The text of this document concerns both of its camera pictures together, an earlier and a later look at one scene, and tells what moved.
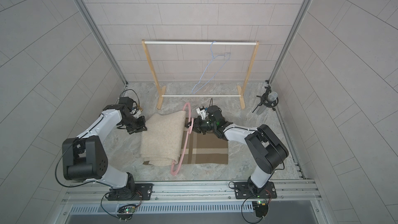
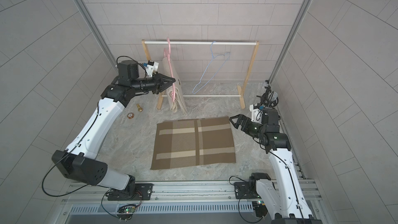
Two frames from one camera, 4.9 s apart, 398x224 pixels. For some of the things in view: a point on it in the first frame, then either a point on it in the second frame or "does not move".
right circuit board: (261, 208) does not move
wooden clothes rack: (241, 88) does not move
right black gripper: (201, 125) -> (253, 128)
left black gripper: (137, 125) -> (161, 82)
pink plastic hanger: (189, 133) -> (168, 58)
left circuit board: (127, 209) does not move
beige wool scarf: (162, 144) -> (175, 94)
